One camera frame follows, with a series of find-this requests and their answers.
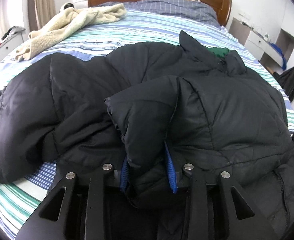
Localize black puffer jacket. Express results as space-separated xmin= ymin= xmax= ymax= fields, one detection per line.
xmin=0 ymin=31 xmax=294 ymax=239

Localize black backpack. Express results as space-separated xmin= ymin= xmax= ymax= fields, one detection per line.
xmin=273 ymin=67 xmax=294 ymax=102

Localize white desk unit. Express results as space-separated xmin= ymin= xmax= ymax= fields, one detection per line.
xmin=229 ymin=18 xmax=294 ymax=74

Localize striped blue bed sheet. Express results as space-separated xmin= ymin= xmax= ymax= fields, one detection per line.
xmin=0 ymin=8 xmax=294 ymax=240

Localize blue plaid duvet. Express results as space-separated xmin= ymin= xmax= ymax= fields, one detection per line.
xmin=93 ymin=0 xmax=222 ymax=29

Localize cream fleece blanket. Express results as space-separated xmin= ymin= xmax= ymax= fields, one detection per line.
xmin=15 ymin=3 xmax=126 ymax=61

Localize white drawer cabinet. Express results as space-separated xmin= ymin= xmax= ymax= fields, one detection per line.
xmin=0 ymin=33 xmax=23 ymax=62

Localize beige curtain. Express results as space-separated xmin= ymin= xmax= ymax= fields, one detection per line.
xmin=27 ymin=0 xmax=56 ymax=31

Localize white security camera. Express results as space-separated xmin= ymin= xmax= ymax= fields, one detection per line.
xmin=60 ymin=2 xmax=74 ymax=12

